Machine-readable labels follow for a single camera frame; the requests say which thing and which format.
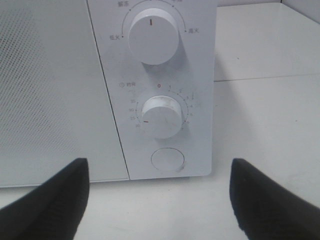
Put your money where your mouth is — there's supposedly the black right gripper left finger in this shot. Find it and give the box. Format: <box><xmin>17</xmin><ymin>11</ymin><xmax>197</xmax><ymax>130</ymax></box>
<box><xmin>0</xmin><ymin>158</ymin><xmax>89</xmax><ymax>240</ymax></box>

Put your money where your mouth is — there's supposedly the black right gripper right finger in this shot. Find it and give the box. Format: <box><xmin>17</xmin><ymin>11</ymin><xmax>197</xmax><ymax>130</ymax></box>
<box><xmin>229</xmin><ymin>158</ymin><xmax>320</xmax><ymax>240</ymax></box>

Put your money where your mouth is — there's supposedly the white microwave door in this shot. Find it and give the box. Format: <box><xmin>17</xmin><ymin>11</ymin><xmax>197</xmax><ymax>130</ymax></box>
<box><xmin>0</xmin><ymin>0</ymin><xmax>129</xmax><ymax>188</ymax></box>

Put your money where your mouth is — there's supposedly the round white door-release button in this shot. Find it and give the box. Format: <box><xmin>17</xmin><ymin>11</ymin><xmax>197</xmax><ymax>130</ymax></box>
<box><xmin>151</xmin><ymin>147</ymin><xmax>185</xmax><ymax>172</ymax></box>

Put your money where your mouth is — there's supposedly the white lower timer knob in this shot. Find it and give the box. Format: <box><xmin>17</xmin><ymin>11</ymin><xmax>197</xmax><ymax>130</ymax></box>
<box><xmin>141</xmin><ymin>95</ymin><xmax>183</xmax><ymax>139</ymax></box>

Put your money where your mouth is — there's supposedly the white microwave oven body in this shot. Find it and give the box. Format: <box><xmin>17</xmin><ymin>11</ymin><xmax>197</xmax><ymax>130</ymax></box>
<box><xmin>0</xmin><ymin>0</ymin><xmax>217</xmax><ymax>189</ymax></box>

